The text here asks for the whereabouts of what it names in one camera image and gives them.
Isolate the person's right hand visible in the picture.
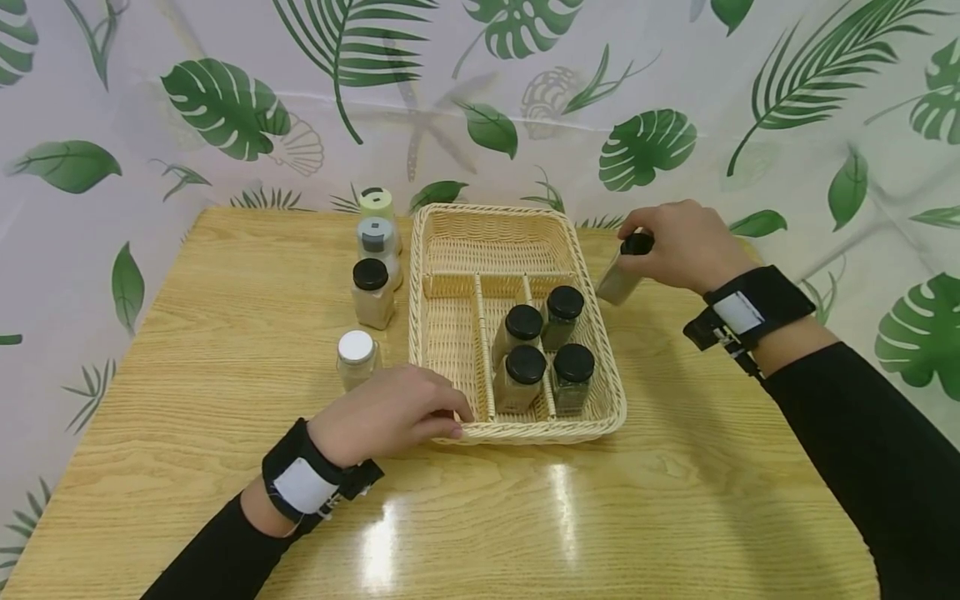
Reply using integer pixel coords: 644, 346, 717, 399
616, 199, 759, 295

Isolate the person's left hand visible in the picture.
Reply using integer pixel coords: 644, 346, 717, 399
307, 364, 475, 469

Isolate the black lid spice jar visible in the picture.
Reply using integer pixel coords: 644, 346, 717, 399
551, 343, 597, 417
492, 304, 545, 365
493, 345, 548, 415
596, 232, 656, 307
540, 285, 586, 352
351, 258, 397, 331

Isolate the wicker divided basket tray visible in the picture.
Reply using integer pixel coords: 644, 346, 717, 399
407, 202, 628, 446

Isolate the person's left forearm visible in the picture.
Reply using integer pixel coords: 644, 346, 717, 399
141, 477, 331, 600

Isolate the person's right forearm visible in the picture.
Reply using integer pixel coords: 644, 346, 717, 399
750, 317, 960, 600

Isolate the white lid spice jar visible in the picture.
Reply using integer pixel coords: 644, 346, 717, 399
337, 330, 383, 393

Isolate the black wrist band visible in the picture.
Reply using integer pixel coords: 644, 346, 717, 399
682, 265, 818, 381
262, 417, 386, 528

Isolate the grey lid spice jar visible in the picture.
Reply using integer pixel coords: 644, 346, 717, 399
356, 217, 405, 290

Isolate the pale green lid spice jar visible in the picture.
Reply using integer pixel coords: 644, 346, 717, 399
358, 187, 403, 253

